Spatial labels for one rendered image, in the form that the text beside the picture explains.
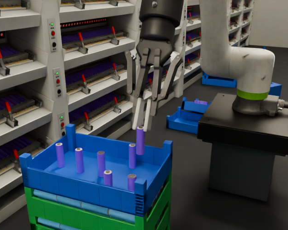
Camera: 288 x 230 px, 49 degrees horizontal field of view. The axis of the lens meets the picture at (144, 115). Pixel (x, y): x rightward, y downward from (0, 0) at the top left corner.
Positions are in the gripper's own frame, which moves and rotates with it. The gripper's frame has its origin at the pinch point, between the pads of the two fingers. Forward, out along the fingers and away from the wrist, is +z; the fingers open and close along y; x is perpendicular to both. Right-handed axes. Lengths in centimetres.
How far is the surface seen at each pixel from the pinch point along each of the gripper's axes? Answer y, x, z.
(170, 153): -4.7, -10.3, 7.9
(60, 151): 21.4, -3.3, 12.0
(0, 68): 60, -19, -9
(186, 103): 20, -136, -15
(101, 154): 9.5, -2.0, 10.7
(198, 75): 34, -237, -53
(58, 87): 54, -45, -7
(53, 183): 16.6, 4.7, 18.1
